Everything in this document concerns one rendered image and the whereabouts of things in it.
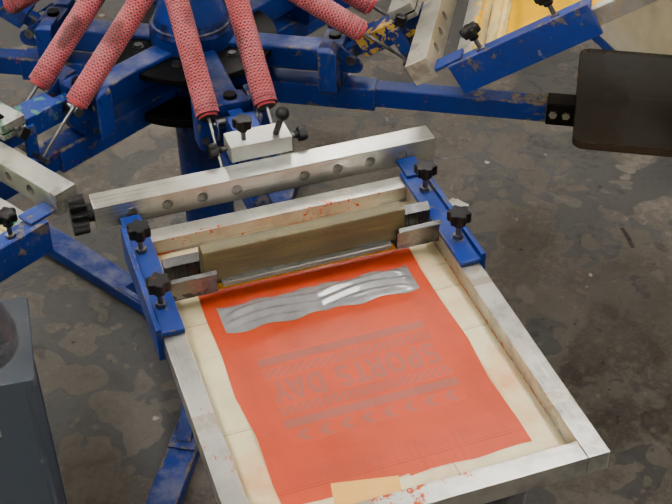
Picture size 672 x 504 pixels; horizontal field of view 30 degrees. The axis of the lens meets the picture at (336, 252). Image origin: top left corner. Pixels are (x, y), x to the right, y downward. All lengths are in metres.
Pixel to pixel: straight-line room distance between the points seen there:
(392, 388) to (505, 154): 2.34
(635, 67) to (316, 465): 1.40
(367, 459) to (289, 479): 0.13
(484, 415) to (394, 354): 0.20
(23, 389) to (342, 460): 0.50
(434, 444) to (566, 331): 1.69
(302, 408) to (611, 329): 1.76
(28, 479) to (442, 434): 0.64
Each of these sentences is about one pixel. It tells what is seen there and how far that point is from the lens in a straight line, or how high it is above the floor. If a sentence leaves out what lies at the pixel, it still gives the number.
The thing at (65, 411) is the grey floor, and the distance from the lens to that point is 3.47.
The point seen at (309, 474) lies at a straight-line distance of 1.95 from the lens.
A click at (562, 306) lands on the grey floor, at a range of 3.73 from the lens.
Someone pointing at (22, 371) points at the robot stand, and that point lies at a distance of 1.82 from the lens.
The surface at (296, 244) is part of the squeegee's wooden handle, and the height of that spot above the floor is 1.03.
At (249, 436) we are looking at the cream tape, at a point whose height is 0.96.
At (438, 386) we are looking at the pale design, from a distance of 2.09.
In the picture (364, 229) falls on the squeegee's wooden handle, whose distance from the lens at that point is 2.27.
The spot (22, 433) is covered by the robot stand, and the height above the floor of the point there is 1.09.
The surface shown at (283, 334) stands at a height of 0.96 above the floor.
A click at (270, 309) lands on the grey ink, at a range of 2.22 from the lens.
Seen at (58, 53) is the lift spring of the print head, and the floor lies 1.10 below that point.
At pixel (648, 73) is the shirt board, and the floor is 0.95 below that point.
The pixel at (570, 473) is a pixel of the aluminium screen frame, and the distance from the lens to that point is 1.96.
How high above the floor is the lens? 2.42
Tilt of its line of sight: 39 degrees down
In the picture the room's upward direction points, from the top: 1 degrees counter-clockwise
